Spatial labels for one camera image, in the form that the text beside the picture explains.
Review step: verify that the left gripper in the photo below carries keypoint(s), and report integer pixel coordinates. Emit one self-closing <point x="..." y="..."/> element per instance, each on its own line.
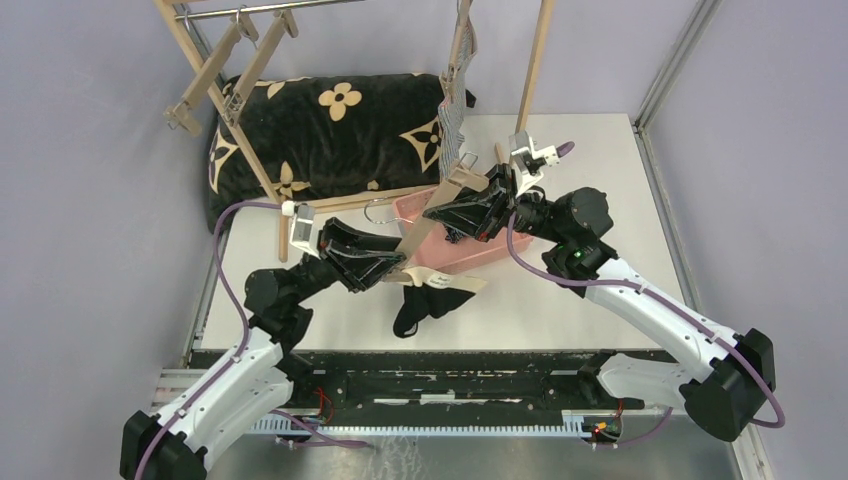
<point x="357" y="272"/>

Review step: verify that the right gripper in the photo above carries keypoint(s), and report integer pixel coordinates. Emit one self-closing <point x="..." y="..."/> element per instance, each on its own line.
<point x="482" y="214"/>

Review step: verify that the black underwear cream waistband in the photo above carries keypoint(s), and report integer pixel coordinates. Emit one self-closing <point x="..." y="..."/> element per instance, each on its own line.
<point x="429" y="293"/>

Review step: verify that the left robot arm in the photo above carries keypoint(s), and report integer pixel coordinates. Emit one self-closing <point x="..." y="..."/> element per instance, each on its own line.
<point x="185" y="438"/>

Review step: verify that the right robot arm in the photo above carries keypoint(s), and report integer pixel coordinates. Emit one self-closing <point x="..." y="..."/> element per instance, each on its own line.
<point x="723" y="380"/>

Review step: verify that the empty wooden clip hanger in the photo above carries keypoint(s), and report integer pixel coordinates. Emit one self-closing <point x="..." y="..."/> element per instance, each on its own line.
<point x="179" y="115"/>

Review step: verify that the pink plastic basket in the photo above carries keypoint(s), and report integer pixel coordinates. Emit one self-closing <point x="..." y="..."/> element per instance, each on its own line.
<point x="436" y="252"/>

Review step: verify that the grey striped boxer shorts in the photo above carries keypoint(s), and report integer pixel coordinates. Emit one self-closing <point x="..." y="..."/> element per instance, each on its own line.
<point x="451" y="111"/>

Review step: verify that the black floral pillow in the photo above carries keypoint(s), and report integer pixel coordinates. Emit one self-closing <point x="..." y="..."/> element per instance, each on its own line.
<point x="329" y="137"/>

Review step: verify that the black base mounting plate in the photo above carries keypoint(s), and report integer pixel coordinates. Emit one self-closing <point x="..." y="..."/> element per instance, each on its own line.
<point x="449" y="389"/>

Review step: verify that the metal rack rod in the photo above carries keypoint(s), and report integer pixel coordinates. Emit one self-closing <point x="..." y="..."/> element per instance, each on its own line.
<point x="265" y="8"/>

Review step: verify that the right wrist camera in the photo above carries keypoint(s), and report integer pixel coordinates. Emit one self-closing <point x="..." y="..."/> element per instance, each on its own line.
<point x="528" y="161"/>

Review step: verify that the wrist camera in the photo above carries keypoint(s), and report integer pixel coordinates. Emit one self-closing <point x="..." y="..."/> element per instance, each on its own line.
<point x="300" y="232"/>
<point x="528" y="161"/>

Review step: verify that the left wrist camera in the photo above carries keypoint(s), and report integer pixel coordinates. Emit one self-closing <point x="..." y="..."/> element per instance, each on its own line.
<point x="300" y="232"/>

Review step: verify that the wooden clothes rack frame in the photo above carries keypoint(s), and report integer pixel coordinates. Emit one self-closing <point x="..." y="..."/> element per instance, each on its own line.
<point x="235" y="172"/>

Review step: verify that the white slotted cable duct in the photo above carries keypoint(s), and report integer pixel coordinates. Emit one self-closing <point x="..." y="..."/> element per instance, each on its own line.
<point x="570" y="426"/>

